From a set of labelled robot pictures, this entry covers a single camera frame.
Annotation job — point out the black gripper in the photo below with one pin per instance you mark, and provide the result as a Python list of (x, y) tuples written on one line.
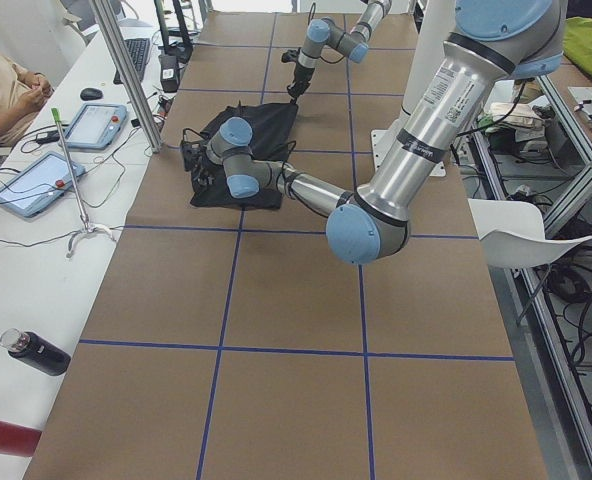
[(301, 76), (202, 169)]

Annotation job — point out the black printed t-shirt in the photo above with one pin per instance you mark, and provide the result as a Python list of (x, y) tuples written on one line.
[(266, 130)]

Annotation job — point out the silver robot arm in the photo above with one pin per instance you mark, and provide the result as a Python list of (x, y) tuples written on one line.
[(323, 32), (473, 46)]

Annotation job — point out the black power adapter box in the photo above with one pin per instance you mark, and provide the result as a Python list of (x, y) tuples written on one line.
[(169, 73)]

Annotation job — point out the far blue teach pendant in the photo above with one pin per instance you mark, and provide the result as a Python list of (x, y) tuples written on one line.
[(95, 126)]

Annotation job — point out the blue teach pendant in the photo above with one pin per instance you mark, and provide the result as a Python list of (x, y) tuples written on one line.
[(35, 188), (95, 126)]

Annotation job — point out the black keyboard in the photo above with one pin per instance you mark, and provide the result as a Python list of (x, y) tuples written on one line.
[(139, 51)]

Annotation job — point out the black computer mouse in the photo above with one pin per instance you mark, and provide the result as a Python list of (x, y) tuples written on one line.
[(89, 94)]

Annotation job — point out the metal stand with green tip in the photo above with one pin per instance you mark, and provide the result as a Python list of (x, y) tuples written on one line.
[(88, 227)]

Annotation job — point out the near blue teach pendant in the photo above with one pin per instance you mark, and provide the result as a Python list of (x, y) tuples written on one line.
[(35, 188)]

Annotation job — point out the seated person beige shirt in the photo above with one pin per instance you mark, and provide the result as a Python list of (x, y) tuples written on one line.
[(23, 93)]

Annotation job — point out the white plastic chair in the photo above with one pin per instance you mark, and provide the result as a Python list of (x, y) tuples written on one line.
[(512, 234)]

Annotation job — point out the black drink bottle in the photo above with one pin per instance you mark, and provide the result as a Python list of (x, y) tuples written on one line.
[(33, 350)]

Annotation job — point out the red bottle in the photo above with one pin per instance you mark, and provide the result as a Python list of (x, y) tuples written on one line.
[(17, 440)]

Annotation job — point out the aluminium frame post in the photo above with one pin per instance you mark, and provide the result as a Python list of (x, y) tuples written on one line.
[(108, 24)]

